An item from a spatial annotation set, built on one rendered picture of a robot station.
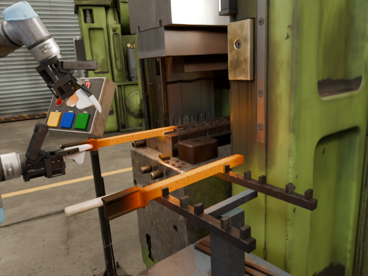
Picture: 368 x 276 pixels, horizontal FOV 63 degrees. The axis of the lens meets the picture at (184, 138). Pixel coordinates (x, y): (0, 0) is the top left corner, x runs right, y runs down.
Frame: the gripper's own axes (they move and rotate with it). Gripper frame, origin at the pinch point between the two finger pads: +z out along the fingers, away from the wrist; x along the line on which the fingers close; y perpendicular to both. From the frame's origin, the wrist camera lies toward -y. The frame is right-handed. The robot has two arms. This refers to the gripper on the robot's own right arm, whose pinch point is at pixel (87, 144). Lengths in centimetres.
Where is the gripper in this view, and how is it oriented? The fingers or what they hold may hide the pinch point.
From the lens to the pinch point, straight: 102.2
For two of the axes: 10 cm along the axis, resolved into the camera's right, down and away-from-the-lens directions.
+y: 0.5, 9.7, 2.4
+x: 5.8, 1.7, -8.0
